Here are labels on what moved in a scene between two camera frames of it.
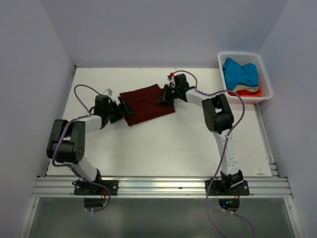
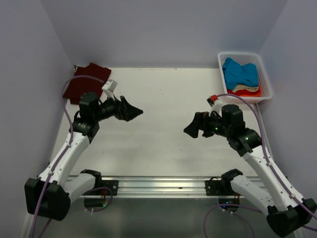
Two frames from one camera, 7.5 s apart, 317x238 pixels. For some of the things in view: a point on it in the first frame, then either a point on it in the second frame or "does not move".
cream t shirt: [239, 87] does not move
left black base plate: [82, 188] does not move
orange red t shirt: [244, 92] does not move
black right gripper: [164, 99] -> [200, 121]
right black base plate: [216, 189] does not move
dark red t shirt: [143, 101] -> [76, 87]
